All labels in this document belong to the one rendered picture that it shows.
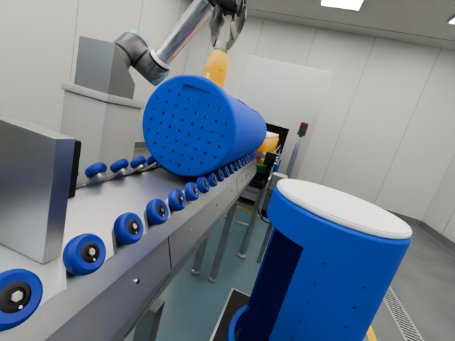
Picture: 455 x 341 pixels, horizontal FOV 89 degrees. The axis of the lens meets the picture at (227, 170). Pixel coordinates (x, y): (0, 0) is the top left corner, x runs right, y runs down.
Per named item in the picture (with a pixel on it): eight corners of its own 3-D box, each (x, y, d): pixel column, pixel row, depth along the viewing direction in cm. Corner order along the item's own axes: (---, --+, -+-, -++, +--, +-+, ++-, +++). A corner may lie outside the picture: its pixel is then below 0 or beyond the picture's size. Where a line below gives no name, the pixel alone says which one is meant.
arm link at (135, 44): (107, 51, 144) (124, 36, 152) (131, 72, 151) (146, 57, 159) (112, 36, 132) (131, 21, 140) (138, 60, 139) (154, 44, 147)
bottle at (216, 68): (191, 105, 76) (206, 44, 71) (210, 111, 80) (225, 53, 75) (201, 108, 70) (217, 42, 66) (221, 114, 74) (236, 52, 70)
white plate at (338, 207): (334, 185, 70) (332, 189, 70) (256, 172, 58) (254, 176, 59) (442, 236, 46) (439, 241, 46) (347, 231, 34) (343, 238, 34)
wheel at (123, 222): (106, 220, 32) (118, 216, 31) (128, 210, 36) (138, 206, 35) (119, 251, 32) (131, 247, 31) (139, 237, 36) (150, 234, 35)
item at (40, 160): (-18, 235, 30) (-14, 114, 26) (17, 223, 33) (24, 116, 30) (42, 265, 28) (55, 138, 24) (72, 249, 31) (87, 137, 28)
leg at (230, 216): (207, 281, 168) (229, 201, 154) (210, 276, 173) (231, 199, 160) (214, 283, 167) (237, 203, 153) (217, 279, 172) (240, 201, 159)
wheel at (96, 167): (91, 161, 49) (96, 169, 49) (107, 159, 53) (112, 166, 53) (78, 173, 50) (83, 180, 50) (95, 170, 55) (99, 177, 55)
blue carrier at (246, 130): (131, 155, 71) (156, 59, 64) (217, 143, 155) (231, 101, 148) (214, 193, 66) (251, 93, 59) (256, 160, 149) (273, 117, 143)
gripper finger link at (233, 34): (222, 44, 65) (225, 7, 63) (227, 51, 71) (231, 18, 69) (233, 44, 64) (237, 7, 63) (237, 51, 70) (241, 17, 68)
